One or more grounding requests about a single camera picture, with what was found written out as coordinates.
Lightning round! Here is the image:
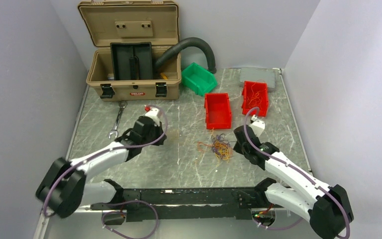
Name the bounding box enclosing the multicolour wire pile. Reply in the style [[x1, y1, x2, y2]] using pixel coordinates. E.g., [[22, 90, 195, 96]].
[[196, 130, 235, 166]]

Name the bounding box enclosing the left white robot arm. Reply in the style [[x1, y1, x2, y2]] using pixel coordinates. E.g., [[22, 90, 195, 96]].
[[35, 108, 167, 218]]

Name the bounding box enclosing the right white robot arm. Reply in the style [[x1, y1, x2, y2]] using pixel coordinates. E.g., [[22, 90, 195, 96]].
[[234, 125, 354, 239]]

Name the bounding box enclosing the silver combination wrench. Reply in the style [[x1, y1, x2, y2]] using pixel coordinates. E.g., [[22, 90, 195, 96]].
[[108, 101, 128, 139]]

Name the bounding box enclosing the left red plastic bin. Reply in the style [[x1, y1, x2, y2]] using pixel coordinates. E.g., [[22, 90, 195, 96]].
[[204, 93, 232, 130]]

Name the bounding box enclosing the red plastic bin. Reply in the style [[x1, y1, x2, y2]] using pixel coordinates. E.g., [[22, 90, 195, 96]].
[[204, 93, 232, 130], [241, 81, 269, 117]]

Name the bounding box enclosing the right red plastic bin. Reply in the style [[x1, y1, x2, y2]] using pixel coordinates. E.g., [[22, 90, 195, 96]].
[[241, 81, 269, 117]]

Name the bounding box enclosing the black toolbox tray insert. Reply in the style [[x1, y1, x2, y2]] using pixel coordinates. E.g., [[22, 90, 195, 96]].
[[110, 42, 153, 81]]

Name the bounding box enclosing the green plastic bin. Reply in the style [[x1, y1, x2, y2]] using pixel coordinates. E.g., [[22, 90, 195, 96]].
[[182, 63, 217, 97]]

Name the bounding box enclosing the tan plastic toolbox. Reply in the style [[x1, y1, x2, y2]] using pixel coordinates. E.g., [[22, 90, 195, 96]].
[[78, 0, 181, 102]]

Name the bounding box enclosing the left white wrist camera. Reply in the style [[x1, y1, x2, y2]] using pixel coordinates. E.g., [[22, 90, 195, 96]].
[[144, 106, 162, 126]]

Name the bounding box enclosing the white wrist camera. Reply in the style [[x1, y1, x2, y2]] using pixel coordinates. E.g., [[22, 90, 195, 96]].
[[144, 106, 162, 126], [249, 115, 266, 138]]

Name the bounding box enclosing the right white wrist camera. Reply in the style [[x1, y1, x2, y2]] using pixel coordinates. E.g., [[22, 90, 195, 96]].
[[249, 115, 266, 138]]

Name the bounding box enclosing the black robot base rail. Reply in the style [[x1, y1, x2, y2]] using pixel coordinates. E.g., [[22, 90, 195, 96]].
[[91, 187, 280, 222]]

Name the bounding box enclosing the black corrugated hose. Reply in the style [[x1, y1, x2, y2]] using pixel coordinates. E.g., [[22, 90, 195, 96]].
[[154, 37, 218, 75]]

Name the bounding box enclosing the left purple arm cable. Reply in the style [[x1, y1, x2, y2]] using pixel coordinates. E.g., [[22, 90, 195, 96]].
[[41, 105, 169, 239]]

